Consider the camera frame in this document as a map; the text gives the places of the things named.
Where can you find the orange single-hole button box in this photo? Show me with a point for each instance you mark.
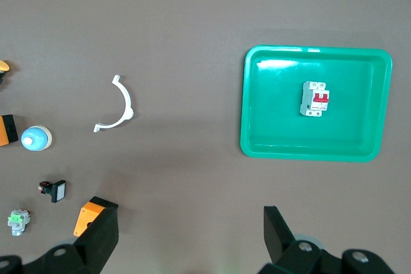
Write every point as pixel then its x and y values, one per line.
pixel 88 214
pixel 3 133

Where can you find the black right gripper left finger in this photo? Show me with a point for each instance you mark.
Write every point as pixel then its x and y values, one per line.
pixel 96 238

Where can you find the blue dome buzzer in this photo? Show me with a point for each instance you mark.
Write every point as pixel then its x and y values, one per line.
pixel 33 137

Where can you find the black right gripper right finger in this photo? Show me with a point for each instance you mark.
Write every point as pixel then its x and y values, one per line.
pixel 279 245

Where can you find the small white curved clip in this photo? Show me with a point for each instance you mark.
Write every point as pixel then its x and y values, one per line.
pixel 130 112

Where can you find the green plastic tray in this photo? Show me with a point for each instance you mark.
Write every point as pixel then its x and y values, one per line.
pixel 273 126

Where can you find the green and white switch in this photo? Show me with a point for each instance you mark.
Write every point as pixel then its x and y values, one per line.
pixel 17 219

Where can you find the orange mushroom push button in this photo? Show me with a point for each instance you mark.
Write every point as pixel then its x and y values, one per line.
pixel 3 66

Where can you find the black square push button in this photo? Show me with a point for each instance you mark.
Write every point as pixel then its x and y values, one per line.
pixel 59 191

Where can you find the white circuit breaker red switch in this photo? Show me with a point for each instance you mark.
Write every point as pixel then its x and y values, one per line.
pixel 309 100

